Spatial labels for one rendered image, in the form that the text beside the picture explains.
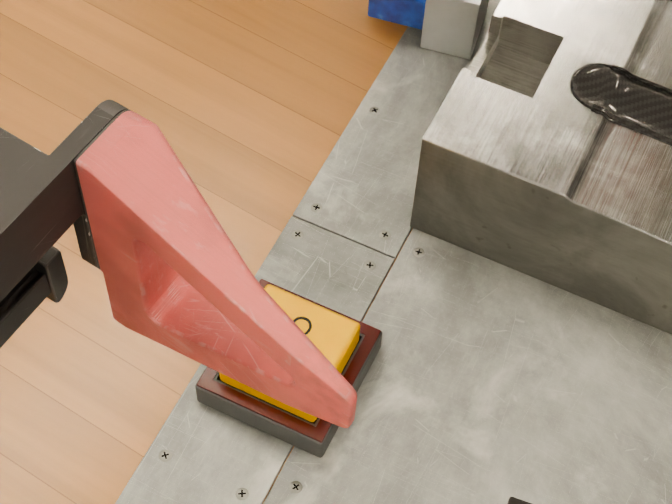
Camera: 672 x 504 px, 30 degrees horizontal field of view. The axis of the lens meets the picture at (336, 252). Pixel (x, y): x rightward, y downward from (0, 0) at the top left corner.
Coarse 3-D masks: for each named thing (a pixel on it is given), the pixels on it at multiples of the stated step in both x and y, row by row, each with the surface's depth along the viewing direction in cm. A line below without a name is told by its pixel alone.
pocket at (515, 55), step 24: (504, 24) 77; (528, 24) 76; (480, 48) 77; (504, 48) 78; (528, 48) 78; (552, 48) 77; (480, 72) 77; (504, 72) 77; (528, 72) 77; (528, 96) 76
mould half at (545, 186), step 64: (512, 0) 77; (576, 0) 77; (640, 0) 77; (576, 64) 74; (640, 64) 75; (448, 128) 71; (512, 128) 72; (576, 128) 72; (448, 192) 74; (512, 192) 71; (576, 192) 70; (640, 192) 70; (512, 256) 76; (576, 256) 73; (640, 256) 70; (640, 320) 75
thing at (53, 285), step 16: (48, 256) 31; (32, 272) 31; (48, 272) 31; (64, 272) 32; (16, 288) 31; (32, 288) 31; (48, 288) 32; (64, 288) 32; (0, 304) 31; (16, 304) 31; (32, 304) 31; (0, 320) 30; (16, 320) 31; (0, 336) 31
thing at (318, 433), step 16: (320, 304) 73; (368, 336) 72; (368, 352) 71; (208, 368) 70; (352, 368) 71; (208, 384) 70; (352, 384) 70; (240, 400) 69; (256, 400) 69; (272, 416) 69; (288, 416) 69; (304, 432) 68; (320, 432) 69
